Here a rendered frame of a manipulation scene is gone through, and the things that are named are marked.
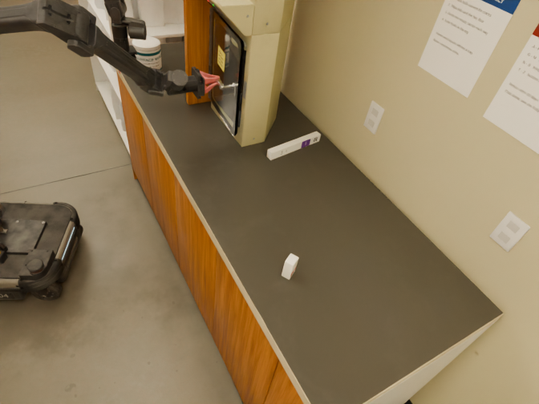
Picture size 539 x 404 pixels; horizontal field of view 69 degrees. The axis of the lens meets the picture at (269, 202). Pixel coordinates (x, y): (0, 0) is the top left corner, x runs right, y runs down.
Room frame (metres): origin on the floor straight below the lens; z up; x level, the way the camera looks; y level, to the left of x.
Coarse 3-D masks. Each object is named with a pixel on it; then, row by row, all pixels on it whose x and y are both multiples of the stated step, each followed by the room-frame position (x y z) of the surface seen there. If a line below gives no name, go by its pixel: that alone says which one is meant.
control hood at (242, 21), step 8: (216, 0) 1.28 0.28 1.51; (224, 0) 1.29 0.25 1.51; (232, 0) 1.31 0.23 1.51; (240, 0) 1.32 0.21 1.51; (248, 0) 1.33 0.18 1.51; (224, 8) 1.24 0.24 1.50; (232, 8) 1.26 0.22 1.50; (240, 8) 1.28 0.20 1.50; (248, 8) 1.29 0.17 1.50; (232, 16) 1.26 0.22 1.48; (240, 16) 1.28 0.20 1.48; (248, 16) 1.29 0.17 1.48; (240, 24) 1.28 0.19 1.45; (248, 24) 1.30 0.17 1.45; (248, 32) 1.30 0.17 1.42
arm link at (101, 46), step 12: (96, 36) 1.00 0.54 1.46; (72, 48) 0.93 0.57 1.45; (84, 48) 0.94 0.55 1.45; (96, 48) 0.99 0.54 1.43; (108, 48) 1.03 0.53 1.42; (120, 48) 1.08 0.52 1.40; (108, 60) 1.05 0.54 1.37; (120, 60) 1.06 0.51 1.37; (132, 60) 1.12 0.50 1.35; (132, 72) 1.11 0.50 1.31; (144, 72) 1.15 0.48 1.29; (156, 72) 1.23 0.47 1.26; (144, 84) 1.16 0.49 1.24; (156, 84) 1.21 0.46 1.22
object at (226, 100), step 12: (216, 12) 1.51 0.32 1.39; (216, 24) 1.50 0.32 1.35; (228, 24) 1.42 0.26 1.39; (216, 36) 1.50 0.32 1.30; (228, 36) 1.39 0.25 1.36; (216, 48) 1.49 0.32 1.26; (228, 48) 1.39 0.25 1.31; (240, 48) 1.30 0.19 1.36; (216, 60) 1.49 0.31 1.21; (228, 60) 1.38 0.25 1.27; (240, 60) 1.29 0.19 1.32; (216, 72) 1.49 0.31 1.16; (228, 72) 1.38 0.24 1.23; (240, 72) 1.30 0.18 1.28; (228, 84) 1.37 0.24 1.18; (216, 96) 1.48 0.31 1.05; (228, 96) 1.37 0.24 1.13; (216, 108) 1.48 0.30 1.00; (228, 108) 1.36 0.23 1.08; (228, 120) 1.35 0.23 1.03
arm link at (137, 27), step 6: (114, 12) 1.44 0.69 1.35; (114, 18) 1.44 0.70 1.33; (120, 18) 1.45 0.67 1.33; (126, 18) 1.49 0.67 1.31; (132, 18) 1.50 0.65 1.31; (132, 24) 1.47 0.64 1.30; (138, 24) 1.48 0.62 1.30; (144, 24) 1.50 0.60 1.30; (132, 30) 1.46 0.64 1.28; (138, 30) 1.47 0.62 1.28; (144, 30) 1.49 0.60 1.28; (132, 36) 1.46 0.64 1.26; (138, 36) 1.47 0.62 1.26; (144, 36) 1.48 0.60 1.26
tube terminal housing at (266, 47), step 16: (256, 0) 1.31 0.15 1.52; (272, 0) 1.34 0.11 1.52; (288, 0) 1.44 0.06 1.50; (256, 16) 1.31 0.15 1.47; (272, 16) 1.35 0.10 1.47; (288, 16) 1.48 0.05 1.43; (240, 32) 1.37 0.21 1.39; (256, 32) 1.32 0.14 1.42; (272, 32) 1.35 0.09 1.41; (288, 32) 1.54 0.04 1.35; (256, 48) 1.32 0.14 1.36; (272, 48) 1.36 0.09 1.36; (256, 64) 1.32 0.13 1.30; (272, 64) 1.36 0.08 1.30; (256, 80) 1.33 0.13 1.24; (272, 80) 1.37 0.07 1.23; (256, 96) 1.33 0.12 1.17; (272, 96) 1.40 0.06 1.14; (256, 112) 1.34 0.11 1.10; (272, 112) 1.46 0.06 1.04; (240, 128) 1.33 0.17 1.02; (256, 128) 1.34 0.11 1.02; (240, 144) 1.32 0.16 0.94
